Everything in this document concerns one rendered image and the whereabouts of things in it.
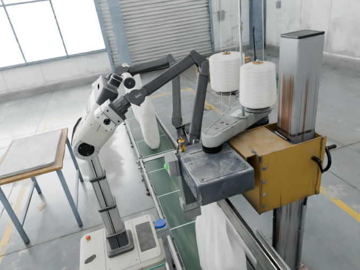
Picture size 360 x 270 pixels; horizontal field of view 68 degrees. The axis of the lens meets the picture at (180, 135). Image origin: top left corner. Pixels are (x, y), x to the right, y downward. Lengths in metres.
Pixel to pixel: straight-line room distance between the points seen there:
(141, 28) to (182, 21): 1.31
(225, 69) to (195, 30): 7.84
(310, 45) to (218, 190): 0.65
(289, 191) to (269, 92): 0.50
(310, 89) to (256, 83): 0.28
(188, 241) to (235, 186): 1.09
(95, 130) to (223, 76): 0.79
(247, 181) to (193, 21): 8.15
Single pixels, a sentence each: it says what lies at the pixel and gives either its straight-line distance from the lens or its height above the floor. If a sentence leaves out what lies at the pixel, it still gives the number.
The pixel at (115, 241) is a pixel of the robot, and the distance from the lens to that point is 2.25.
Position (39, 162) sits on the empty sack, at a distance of 2.79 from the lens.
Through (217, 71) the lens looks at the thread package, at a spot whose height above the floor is 1.63.
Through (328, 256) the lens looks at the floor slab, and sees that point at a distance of 2.58.
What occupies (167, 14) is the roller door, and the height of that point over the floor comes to 1.54.
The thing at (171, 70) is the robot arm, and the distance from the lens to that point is 1.40.
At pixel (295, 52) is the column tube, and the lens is 1.16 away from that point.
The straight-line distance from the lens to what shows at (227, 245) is 1.44.
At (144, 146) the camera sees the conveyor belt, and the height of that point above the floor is 0.38.
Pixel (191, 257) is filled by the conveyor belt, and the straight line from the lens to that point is 2.00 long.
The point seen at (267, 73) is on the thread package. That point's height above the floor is 1.66.
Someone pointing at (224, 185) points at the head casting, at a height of 1.31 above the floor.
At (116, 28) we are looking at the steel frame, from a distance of 8.11.
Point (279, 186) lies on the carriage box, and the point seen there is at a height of 1.15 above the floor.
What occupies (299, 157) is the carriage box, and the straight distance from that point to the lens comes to 1.26.
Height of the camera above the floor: 1.94
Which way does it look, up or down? 27 degrees down
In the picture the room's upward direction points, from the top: 8 degrees counter-clockwise
